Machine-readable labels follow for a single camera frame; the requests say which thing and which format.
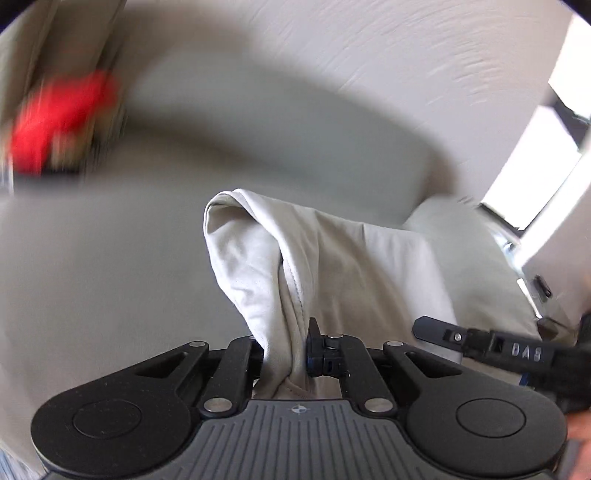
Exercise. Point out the tan cushion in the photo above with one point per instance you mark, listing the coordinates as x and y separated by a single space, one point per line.
27 50

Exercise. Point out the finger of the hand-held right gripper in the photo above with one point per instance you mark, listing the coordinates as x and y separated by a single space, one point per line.
438 333

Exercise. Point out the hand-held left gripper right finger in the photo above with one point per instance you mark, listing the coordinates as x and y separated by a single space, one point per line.
317 351

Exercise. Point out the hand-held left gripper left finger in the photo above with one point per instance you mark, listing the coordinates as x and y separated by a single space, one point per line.
238 367

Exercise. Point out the grey sofa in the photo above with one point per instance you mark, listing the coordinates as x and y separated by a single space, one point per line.
231 138

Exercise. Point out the red garment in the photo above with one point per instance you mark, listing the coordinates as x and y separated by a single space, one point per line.
51 124

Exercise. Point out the white t-shirt with script print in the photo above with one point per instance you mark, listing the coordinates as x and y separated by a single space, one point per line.
258 258

